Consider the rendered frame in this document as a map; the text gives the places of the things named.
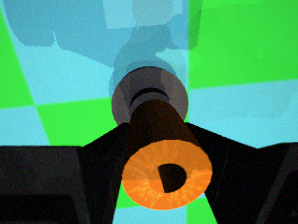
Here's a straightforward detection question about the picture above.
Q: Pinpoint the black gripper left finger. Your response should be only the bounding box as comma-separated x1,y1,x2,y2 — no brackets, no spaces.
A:
0,122,129,224

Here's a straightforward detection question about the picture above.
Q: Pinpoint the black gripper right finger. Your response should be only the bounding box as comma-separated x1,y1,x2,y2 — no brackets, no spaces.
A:
185,122,298,224

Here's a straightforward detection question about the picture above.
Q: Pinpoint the orange cylindrical knob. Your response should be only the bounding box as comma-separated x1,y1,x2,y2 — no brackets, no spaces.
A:
122,99,212,211

